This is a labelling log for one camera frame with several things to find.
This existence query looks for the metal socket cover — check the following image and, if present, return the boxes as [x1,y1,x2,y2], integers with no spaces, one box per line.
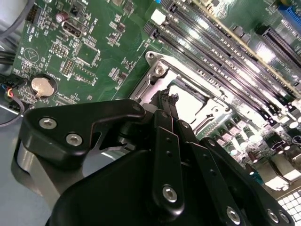
[141,62,232,132]

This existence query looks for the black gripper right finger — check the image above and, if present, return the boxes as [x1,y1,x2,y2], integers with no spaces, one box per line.
[169,93,296,226]

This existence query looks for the metal locking lever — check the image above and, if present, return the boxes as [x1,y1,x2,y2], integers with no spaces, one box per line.
[162,58,232,110]

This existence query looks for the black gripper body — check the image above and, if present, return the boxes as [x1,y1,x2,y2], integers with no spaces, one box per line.
[50,149,228,226]

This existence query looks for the silver CPU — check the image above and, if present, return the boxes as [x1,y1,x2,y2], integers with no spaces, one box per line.
[168,84,209,125]

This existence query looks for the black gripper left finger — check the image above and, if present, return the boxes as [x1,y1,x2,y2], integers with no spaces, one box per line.
[18,89,186,218]

